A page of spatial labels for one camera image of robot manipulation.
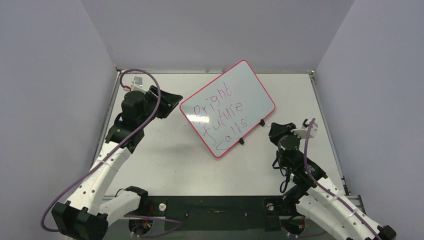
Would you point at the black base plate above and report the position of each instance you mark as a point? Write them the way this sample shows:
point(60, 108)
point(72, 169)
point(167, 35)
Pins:
point(266, 223)

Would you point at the pink-framed whiteboard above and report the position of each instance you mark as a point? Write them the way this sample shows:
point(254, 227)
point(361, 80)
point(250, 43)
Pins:
point(228, 108)

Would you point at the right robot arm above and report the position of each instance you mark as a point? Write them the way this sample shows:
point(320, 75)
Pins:
point(314, 195)

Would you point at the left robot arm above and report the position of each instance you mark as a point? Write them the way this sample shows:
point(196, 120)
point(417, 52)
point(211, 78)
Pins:
point(84, 215)

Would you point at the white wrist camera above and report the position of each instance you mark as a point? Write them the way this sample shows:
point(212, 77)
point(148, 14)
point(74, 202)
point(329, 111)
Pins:
point(305, 131)
point(137, 85)

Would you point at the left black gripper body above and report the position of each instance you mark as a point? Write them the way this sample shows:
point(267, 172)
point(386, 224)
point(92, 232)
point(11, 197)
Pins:
point(152, 99)

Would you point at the aluminium front rail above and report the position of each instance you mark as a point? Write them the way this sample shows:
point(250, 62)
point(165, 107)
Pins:
point(177, 207)

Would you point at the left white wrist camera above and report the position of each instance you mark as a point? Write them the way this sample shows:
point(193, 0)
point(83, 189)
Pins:
point(137, 85)

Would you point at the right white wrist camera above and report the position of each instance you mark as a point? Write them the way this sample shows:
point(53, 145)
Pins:
point(305, 131)

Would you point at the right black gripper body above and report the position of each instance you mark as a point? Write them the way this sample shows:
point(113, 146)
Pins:
point(278, 130)

